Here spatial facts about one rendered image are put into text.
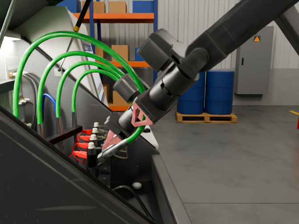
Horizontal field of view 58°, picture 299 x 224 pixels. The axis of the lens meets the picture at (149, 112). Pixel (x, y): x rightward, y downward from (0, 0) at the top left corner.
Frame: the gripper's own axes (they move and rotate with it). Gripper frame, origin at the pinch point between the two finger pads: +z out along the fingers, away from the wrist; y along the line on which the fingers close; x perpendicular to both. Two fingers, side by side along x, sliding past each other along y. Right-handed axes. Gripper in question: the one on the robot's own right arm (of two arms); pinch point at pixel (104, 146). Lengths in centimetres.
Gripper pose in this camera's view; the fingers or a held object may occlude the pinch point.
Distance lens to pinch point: 80.3
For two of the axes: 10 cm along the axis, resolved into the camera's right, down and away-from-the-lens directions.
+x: -1.4, 2.3, -9.6
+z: -6.8, 6.8, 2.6
